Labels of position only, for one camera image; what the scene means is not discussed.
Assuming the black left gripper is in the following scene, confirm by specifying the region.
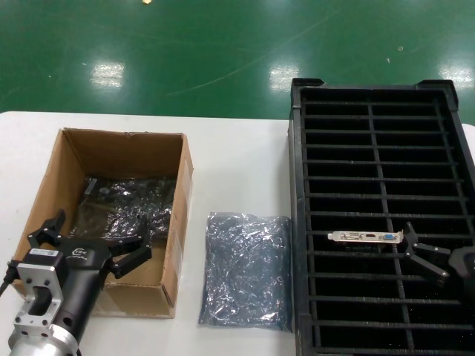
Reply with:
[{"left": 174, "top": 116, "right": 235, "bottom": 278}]
[{"left": 27, "top": 208, "right": 154, "bottom": 344}]

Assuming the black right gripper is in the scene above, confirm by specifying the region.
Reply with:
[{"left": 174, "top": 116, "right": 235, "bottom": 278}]
[{"left": 402, "top": 221, "right": 475, "bottom": 289}]

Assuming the grey antistatic bag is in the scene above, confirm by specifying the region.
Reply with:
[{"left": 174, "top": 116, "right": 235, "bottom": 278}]
[
  {"left": 198, "top": 211, "right": 293, "bottom": 333},
  {"left": 68, "top": 175, "right": 177, "bottom": 241}
]

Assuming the brown cardboard box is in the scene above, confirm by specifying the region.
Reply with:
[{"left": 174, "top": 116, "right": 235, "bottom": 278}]
[{"left": 13, "top": 128, "right": 194, "bottom": 319}]

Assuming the black slotted container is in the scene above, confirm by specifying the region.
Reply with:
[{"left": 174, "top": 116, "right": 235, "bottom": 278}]
[{"left": 287, "top": 76, "right": 475, "bottom": 356}]

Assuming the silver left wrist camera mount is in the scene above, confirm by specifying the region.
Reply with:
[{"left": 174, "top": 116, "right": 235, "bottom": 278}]
[{"left": 13, "top": 247, "right": 71, "bottom": 329}]

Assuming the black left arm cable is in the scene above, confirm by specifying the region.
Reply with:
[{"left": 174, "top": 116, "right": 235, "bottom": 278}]
[{"left": 0, "top": 259, "right": 20, "bottom": 297}]

